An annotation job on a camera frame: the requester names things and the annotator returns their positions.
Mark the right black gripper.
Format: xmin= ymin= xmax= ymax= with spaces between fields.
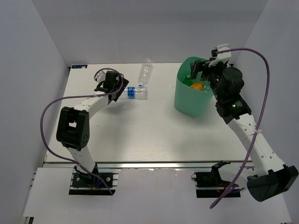
xmin=190 ymin=58 xmax=227 ymax=101

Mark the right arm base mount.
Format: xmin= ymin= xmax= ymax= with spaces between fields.
xmin=191 ymin=161 xmax=230 ymax=198

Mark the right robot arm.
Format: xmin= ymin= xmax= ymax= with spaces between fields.
xmin=190 ymin=58 xmax=299 ymax=208

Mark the green plastic bottle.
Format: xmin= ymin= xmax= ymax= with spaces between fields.
xmin=182 ymin=75 xmax=193 ymax=86

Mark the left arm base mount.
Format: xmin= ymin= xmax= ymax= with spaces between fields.
xmin=69 ymin=166 xmax=119 ymax=196

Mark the clear crushed plastic bottle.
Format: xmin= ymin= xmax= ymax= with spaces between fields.
xmin=138 ymin=58 xmax=154 ymax=86

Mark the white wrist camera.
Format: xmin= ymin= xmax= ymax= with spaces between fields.
xmin=93 ymin=70 xmax=106 ymax=83
xmin=208 ymin=44 xmax=231 ymax=67

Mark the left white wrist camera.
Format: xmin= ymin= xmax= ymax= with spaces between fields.
xmin=93 ymin=70 xmax=106 ymax=83

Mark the orange juice bottle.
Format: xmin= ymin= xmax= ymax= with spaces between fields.
xmin=190 ymin=82 xmax=205 ymax=91

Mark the aluminium table rail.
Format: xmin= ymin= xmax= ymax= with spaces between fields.
xmin=42 ymin=161 xmax=242 ymax=169

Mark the clear bottle blue label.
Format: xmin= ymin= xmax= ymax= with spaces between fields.
xmin=119 ymin=86 xmax=148 ymax=100

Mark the blue table label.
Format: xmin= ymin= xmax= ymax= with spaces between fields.
xmin=71 ymin=64 xmax=87 ymax=69

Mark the clear bottle white cap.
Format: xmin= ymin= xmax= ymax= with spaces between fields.
xmin=202 ymin=82 xmax=212 ymax=92

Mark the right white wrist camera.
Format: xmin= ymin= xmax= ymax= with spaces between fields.
xmin=208 ymin=44 xmax=231 ymax=67

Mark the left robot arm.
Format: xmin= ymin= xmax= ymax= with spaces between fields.
xmin=56 ymin=70 xmax=129 ymax=186

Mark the green plastic bin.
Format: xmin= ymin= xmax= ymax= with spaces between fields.
xmin=174 ymin=56 xmax=214 ymax=117

